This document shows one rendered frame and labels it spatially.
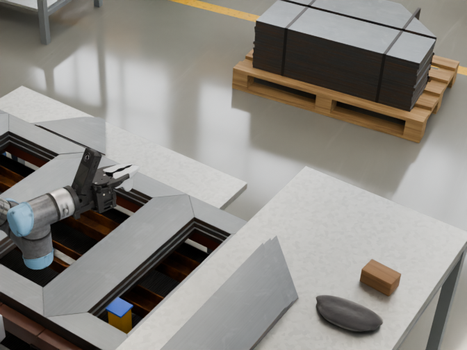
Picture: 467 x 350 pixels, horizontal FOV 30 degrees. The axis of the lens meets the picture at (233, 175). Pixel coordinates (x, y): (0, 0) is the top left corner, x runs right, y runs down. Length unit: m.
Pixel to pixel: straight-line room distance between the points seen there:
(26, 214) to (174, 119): 3.05
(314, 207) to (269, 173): 1.90
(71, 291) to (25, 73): 3.01
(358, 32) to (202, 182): 2.06
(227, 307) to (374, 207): 0.68
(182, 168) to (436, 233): 1.13
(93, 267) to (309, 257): 0.71
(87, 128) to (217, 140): 1.45
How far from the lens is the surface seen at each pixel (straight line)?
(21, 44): 5.96
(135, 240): 2.95
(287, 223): 2.75
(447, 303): 3.00
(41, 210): 2.15
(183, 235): 3.01
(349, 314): 2.45
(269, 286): 2.50
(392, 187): 4.73
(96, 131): 3.61
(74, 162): 3.31
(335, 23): 5.25
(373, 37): 5.15
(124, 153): 3.55
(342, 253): 2.67
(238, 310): 2.43
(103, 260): 2.88
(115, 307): 2.70
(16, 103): 3.91
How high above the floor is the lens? 2.81
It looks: 37 degrees down
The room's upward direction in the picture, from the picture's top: 3 degrees clockwise
